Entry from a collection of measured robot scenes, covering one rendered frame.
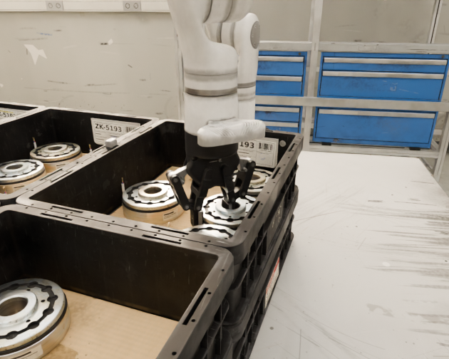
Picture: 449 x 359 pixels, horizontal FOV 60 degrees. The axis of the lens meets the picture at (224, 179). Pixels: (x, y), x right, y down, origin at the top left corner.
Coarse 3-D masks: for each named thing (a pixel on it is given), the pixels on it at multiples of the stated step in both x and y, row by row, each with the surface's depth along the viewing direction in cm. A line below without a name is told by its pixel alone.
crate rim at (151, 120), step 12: (48, 108) 89; (60, 108) 89; (12, 120) 81; (144, 120) 82; (156, 120) 80; (132, 132) 73; (84, 156) 62; (60, 168) 57; (36, 180) 54; (24, 192) 50
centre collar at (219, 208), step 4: (220, 200) 62; (236, 200) 62; (240, 200) 62; (216, 204) 60; (220, 204) 60; (240, 204) 61; (244, 204) 60; (216, 208) 60; (220, 208) 59; (240, 208) 59; (244, 208) 60; (220, 212) 59; (224, 212) 59; (228, 212) 58; (232, 212) 58; (236, 212) 58; (240, 212) 59
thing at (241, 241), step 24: (168, 120) 80; (120, 144) 67; (72, 168) 57; (288, 168) 60; (264, 192) 50; (96, 216) 45; (264, 216) 48; (192, 240) 40; (216, 240) 40; (240, 240) 40
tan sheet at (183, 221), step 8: (176, 168) 83; (160, 176) 79; (184, 184) 76; (208, 192) 72; (216, 192) 72; (120, 208) 67; (120, 216) 65; (184, 216) 65; (160, 224) 62; (176, 224) 62; (184, 224) 62
